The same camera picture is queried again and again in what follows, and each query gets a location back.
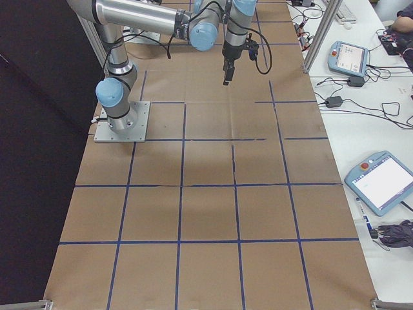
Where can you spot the black frame cover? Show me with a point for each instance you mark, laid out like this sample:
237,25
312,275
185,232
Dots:
32,145

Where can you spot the small white adapter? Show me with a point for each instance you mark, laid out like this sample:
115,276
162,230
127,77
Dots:
314,13

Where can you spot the dark folded umbrella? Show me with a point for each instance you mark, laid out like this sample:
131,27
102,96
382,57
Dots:
398,234

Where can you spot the white keyboard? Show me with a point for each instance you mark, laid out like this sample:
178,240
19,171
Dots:
346,11

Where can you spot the dark grey hub box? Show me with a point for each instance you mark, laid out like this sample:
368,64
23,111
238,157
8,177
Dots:
303,2

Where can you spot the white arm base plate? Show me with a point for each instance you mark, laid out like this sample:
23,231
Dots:
146,35
142,124

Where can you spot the white desk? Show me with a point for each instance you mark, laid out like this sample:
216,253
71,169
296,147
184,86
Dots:
355,135

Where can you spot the small grey connector box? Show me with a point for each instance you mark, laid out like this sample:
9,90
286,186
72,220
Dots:
306,41
298,29

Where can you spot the aluminium extrusion post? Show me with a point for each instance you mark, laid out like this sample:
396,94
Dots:
322,32

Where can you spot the aluminium frame bar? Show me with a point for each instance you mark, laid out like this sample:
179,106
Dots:
92,37

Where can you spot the grey blue teach pendant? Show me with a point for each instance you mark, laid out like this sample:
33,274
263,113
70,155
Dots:
380,182
350,58

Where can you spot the metal corner bracket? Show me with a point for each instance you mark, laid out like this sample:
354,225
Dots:
32,304
390,304

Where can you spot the white marker pen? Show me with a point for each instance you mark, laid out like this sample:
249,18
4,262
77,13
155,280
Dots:
363,213

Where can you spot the white computer mouse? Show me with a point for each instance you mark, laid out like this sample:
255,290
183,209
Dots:
348,25

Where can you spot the black power adapter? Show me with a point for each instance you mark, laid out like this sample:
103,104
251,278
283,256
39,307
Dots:
334,101
356,81

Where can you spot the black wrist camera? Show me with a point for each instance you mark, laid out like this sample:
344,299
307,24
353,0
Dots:
253,49

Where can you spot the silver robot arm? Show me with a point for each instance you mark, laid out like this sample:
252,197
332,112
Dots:
138,13

